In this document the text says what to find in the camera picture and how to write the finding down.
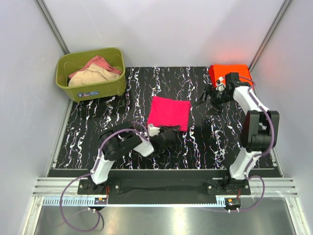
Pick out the aluminium rail frame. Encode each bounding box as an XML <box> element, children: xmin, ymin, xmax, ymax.
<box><xmin>22</xmin><ymin>176</ymin><xmax>311</xmax><ymax>235</ymax></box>

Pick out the purple cable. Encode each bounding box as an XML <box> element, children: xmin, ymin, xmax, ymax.
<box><xmin>202</xmin><ymin>75</ymin><xmax>274</xmax><ymax>213</ymax></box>
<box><xmin>58</xmin><ymin>121</ymin><xmax>150</xmax><ymax>232</ymax></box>

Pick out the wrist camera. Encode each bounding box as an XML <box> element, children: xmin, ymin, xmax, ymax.
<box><xmin>147</xmin><ymin>124</ymin><xmax>160</xmax><ymax>137</ymax></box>
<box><xmin>216</xmin><ymin>72</ymin><xmax>250</xmax><ymax>92</ymax></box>

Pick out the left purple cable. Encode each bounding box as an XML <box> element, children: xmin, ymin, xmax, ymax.
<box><xmin>58</xmin><ymin>121</ymin><xmax>150</xmax><ymax>232</ymax></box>

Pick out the folded orange t shirt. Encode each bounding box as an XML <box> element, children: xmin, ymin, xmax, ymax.
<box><xmin>208</xmin><ymin>64</ymin><xmax>253</xmax><ymax>88</ymax></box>

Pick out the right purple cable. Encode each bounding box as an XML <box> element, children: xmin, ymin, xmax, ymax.
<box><xmin>202</xmin><ymin>75</ymin><xmax>274</xmax><ymax>213</ymax></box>

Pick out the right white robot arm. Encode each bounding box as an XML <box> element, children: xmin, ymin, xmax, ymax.
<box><xmin>196</xmin><ymin>84</ymin><xmax>280</xmax><ymax>194</ymax></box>

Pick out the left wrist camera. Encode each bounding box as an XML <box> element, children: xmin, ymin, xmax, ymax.
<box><xmin>147</xmin><ymin>124</ymin><xmax>160</xmax><ymax>137</ymax></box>

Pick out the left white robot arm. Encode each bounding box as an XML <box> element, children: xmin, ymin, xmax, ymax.
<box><xmin>88</xmin><ymin>121</ymin><xmax>180</xmax><ymax>194</ymax></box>

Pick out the olive green plastic bin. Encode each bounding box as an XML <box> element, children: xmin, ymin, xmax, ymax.
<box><xmin>55</xmin><ymin>47</ymin><xmax>126</xmax><ymax>103</ymax></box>

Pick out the beige t shirt in bin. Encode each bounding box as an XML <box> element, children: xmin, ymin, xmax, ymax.
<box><xmin>68</xmin><ymin>64</ymin><xmax>120</xmax><ymax>87</ymax></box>

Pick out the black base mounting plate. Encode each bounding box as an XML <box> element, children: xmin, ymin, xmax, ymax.
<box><xmin>77</xmin><ymin>169</ymin><xmax>251</xmax><ymax>206</ymax></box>

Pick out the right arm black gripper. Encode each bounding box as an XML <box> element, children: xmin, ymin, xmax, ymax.
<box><xmin>194</xmin><ymin>84</ymin><xmax>232</xmax><ymax>116</ymax></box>

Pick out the dusty pink t shirt in bin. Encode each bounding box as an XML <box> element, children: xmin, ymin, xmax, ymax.
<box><xmin>68</xmin><ymin>55</ymin><xmax>122</xmax><ymax>79</ymax></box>

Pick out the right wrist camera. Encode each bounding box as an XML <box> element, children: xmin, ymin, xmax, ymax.
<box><xmin>216</xmin><ymin>72</ymin><xmax>250</xmax><ymax>92</ymax></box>

